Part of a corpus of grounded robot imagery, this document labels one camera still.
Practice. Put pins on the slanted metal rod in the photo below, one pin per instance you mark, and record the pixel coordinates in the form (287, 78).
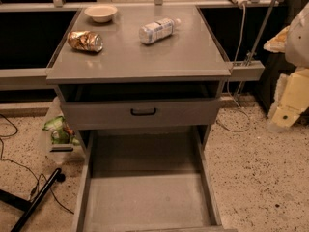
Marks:
(247, 60)

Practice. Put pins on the clear plastic bin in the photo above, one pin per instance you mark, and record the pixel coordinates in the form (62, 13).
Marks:
(59, 153)

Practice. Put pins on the white ceramic bowl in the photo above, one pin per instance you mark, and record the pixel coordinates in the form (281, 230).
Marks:
(101, 13)

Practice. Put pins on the dark cabinet at right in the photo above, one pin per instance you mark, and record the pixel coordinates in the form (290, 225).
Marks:
(278, 65)

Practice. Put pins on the clear plastic water bottle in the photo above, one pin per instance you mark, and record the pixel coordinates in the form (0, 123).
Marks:
(158, 30)

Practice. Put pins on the open grey middle drawer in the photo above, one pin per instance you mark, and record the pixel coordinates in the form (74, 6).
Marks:
(155, 181)

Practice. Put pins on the black metal stand leg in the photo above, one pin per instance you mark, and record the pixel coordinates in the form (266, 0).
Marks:
(28, 207)

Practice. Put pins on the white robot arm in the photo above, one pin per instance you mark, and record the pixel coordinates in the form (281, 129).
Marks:
(293, 40)

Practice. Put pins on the grey drawer cabinet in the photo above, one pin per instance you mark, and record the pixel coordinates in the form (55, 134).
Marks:
(142, 110)

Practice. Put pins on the green snack bag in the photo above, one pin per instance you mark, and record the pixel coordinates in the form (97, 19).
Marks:
(60, 131)

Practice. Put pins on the crushed orange soda can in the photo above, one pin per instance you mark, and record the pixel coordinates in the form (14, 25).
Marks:
(85, 40)

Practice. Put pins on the black drawer handle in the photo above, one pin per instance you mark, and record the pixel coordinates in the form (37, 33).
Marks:
(143, 112)

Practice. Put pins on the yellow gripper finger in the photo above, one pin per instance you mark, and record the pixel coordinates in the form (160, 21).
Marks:
(291, 99)

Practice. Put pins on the grey metal rail frame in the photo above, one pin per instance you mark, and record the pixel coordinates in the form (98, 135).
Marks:
(35, 53)

